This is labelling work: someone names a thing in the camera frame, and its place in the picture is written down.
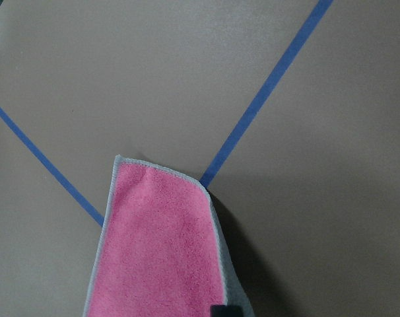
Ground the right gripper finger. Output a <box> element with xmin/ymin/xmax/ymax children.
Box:
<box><xmin>210</xmin><ymin>304</ymin><xmax>244</xmax><ymax>317</ymax></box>

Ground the pink and grey towel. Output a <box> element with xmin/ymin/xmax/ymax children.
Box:
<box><xmin>83</xmin><ymin>156</ymin><xmax>254</xmax><ymax>316</ymax></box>

